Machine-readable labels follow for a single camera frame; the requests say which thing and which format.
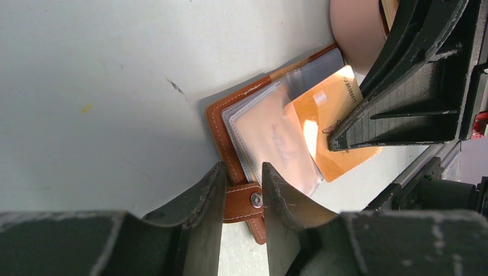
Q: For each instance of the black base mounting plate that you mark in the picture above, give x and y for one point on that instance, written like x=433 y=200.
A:
x=402 y=193

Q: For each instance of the stack of striped credit cards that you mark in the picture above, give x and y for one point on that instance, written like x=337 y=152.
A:
x=390 y=8

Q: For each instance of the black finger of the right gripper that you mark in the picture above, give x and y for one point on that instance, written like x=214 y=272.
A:
x=419 y=30
x=438 y=104

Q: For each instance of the pink oval tray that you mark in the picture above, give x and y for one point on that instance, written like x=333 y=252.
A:
x=359 y=30

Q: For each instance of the brown leather card holder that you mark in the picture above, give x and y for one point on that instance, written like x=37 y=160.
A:
x=244 y=199

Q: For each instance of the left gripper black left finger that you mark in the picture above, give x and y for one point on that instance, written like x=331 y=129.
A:
x=180 y=238

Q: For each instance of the gold black-striped credit card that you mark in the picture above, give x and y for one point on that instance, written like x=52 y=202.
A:
x=264 y=133

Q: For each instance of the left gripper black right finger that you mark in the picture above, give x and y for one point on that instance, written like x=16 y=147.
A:
x=305 y=238

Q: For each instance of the gold VIP credit card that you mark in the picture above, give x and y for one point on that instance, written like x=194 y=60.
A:
x=319 y=111

